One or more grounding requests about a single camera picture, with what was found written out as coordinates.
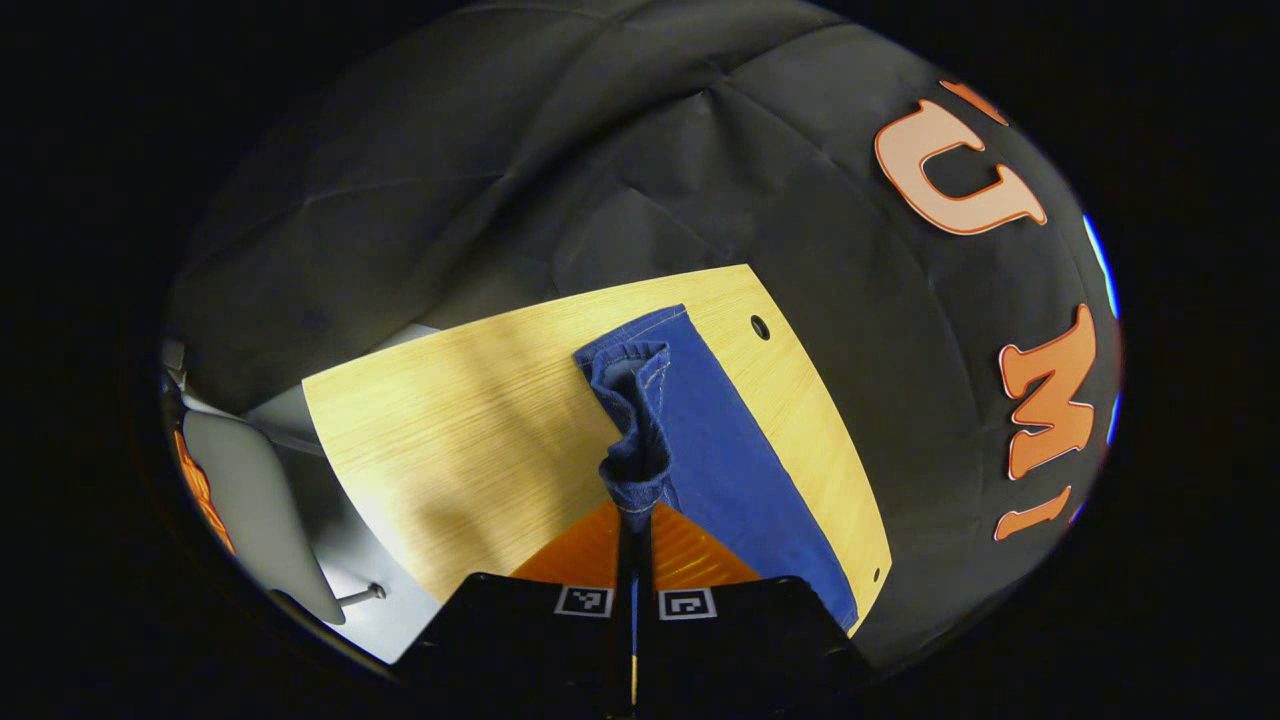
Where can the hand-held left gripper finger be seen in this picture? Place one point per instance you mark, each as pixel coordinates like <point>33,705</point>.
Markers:
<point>645,570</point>
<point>625,570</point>

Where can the blue denim jeans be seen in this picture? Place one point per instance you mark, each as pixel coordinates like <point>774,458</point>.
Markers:
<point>720,450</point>

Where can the white chair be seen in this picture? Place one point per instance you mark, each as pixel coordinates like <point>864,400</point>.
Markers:
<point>250,500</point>

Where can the black backdrop cloth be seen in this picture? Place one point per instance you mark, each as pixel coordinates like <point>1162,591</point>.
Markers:
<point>600,150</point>

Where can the orange object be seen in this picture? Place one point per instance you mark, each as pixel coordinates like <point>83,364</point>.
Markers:
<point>200,490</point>

